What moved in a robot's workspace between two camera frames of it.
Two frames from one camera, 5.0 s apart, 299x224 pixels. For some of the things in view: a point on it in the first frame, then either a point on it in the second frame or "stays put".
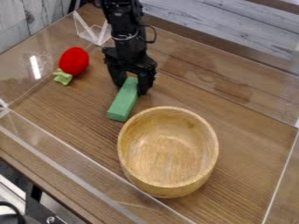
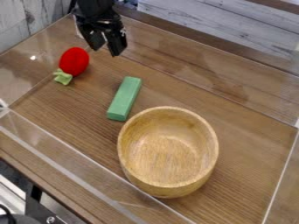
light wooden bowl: x=168 y=148 stays put
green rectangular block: x=125 y=100 stays put
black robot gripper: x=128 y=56 -> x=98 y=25
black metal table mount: x=34 y=209 stays put
